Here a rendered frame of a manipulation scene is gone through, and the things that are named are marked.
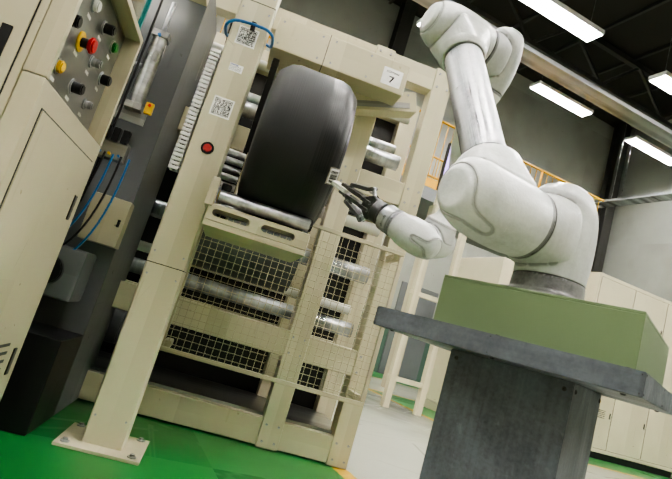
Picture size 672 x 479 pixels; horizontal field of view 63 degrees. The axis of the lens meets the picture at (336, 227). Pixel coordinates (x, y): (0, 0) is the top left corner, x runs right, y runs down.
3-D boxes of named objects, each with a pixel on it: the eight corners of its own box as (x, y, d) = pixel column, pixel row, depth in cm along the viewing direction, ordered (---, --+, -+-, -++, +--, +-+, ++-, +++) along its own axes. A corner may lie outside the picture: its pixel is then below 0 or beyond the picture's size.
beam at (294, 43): (270, 45, 232) (281, 14, 235) (265, 69, 257) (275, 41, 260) (402, 96, 242) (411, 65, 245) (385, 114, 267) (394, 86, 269)
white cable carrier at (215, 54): (167, 166, 193) (211, 46, 202) (168, 169, 198) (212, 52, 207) (180, 170, 194) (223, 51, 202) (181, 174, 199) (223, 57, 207)
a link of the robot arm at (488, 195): (566, 236, 108) (487, 194, 99) (504, 272, 119) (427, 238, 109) (499, 16, 155) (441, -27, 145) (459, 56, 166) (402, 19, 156)
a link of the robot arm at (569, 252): (603, 294, 118) (623, 199, 122) (547, 268, 110) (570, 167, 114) (542, 289, 132) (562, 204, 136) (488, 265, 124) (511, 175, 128)
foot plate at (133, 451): (50, 444, 168) (53, 437, 168) (73, 424, 194) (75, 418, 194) (138, 466, 172) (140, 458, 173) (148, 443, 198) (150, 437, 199)
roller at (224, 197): (216, 191, 186) (219, 186, 190) (213, 202, 188) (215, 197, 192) (313, 223, 192) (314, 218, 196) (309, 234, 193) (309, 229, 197)
